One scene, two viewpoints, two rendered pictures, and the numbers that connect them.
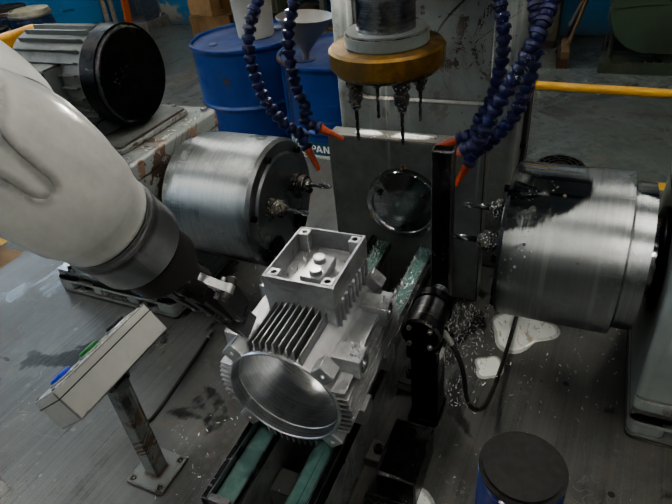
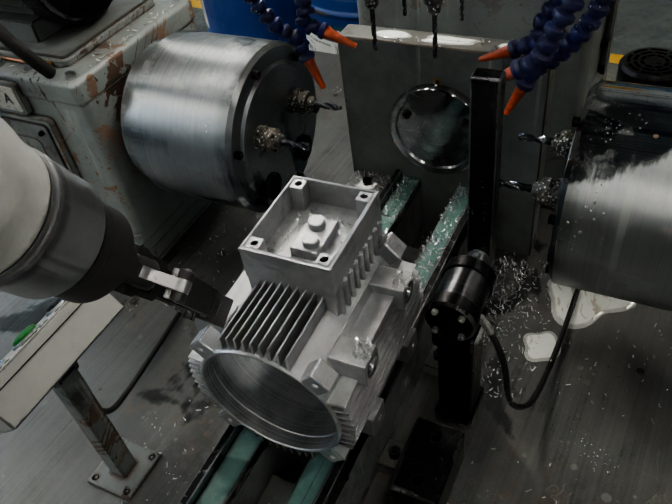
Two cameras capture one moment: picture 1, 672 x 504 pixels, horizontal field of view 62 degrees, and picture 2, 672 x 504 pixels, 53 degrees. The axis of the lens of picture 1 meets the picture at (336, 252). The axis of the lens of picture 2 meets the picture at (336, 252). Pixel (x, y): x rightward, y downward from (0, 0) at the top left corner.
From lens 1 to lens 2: 0.10 m
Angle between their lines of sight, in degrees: 9
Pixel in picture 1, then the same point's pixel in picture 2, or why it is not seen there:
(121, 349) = (64, 337)
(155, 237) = (67, 235)
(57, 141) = not seen: outside the picture
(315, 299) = (308, 281)
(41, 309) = not seen: outside the picture
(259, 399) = (241, 397)
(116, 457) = (76, 450)
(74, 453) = (26, 443)
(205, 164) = (174, 80)
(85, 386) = (18, 387)
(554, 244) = (636, 204)
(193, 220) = (161, 154)
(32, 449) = not seen: outside the picture
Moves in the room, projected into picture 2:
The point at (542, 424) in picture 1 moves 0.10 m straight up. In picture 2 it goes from (605, 425) to (619, 378)
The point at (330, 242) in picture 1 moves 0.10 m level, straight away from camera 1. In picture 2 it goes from (332, 197) to (330, 144)
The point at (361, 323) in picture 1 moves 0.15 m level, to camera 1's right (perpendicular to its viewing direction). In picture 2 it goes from (371, 309) to (520, 294)
